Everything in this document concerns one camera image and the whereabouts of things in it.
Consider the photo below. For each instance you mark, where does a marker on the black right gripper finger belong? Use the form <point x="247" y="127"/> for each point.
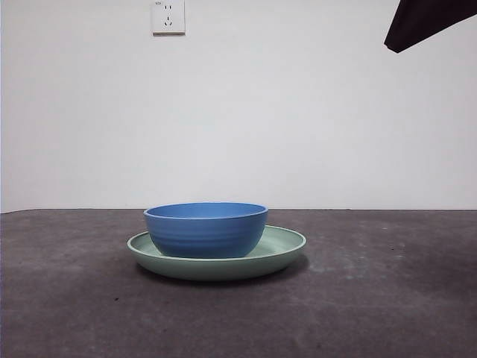
<point x="417" y="22"/>

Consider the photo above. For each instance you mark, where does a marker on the blue bowl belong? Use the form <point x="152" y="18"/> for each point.
<point x="205" y="235"/>

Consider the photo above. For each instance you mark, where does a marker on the green plate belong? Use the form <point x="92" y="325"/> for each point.
<point x="223" y="268"/>

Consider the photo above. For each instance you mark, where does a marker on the white wall socket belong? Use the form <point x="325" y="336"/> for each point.
<point x="168" y="18"/>

